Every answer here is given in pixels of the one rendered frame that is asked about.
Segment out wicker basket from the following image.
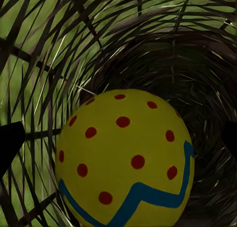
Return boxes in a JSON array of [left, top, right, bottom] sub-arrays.
[[0, 0, 237, 227]]

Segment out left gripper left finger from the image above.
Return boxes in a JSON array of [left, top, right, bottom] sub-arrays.
[[0, 121, 26, 181]]

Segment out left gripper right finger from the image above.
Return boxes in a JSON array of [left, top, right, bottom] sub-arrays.
[[221, 121, 237, 161]]

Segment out easter egg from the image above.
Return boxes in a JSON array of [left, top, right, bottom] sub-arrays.
[[53, 62, 234, 227]]

